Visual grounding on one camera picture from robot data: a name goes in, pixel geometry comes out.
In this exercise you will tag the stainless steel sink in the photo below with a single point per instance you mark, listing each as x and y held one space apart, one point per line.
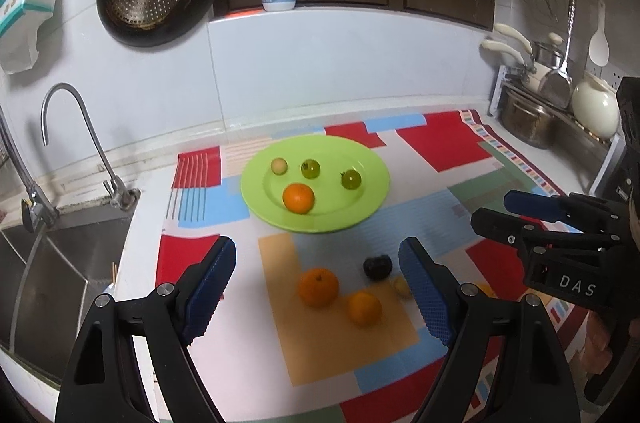
49 279

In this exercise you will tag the stainless steel pot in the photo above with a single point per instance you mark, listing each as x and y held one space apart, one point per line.
526 120

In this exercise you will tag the yellow-green fruit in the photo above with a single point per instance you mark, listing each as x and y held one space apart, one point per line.
401 287

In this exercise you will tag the colourful patterned table mat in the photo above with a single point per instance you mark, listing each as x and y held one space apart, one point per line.
266 356

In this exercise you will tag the small beige round fruit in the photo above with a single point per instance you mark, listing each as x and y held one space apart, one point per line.
279 166

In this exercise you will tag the green tomato middle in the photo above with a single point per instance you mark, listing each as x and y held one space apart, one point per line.
310 169

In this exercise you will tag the dark plum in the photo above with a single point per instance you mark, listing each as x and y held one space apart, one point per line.
377 268

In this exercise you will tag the person's right hand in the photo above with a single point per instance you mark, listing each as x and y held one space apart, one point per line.
595 355

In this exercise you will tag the large pull-down faucet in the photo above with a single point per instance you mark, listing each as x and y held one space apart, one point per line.
37 211

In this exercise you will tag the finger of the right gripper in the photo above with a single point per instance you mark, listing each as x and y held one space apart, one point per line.
522 234
576 210

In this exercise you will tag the white rice spoon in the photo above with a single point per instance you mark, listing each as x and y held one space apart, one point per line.
598 49

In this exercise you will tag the smaller orange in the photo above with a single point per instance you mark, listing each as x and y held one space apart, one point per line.
364 309

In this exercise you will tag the green tomato right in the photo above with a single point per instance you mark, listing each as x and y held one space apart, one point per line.
351 179

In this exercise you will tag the metal spatula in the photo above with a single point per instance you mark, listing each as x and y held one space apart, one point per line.
556 86

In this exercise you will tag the large orange with stem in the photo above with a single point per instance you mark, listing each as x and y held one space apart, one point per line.
318 288

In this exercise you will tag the cream handled pan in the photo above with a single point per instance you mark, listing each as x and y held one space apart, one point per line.
547 53
525 68

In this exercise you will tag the cream handled pan upper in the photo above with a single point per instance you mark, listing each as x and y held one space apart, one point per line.
547 53

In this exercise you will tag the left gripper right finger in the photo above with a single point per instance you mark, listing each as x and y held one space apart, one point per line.
532 382

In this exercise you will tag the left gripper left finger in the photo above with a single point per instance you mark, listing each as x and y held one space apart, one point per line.
102 381

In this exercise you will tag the cream handled pan lower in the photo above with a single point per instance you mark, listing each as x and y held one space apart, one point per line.
525 68

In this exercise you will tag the white ceramic pot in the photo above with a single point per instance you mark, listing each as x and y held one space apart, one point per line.
595 106

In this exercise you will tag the thin gooseneck faucet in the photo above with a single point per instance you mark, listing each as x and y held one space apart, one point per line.
65 122

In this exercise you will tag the orange on plate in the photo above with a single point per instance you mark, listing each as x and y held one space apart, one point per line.
298 198

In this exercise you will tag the big orange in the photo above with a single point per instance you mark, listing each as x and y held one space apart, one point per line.
487 289

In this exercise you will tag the green tomato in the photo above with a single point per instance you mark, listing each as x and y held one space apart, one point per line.
310 169
351 179

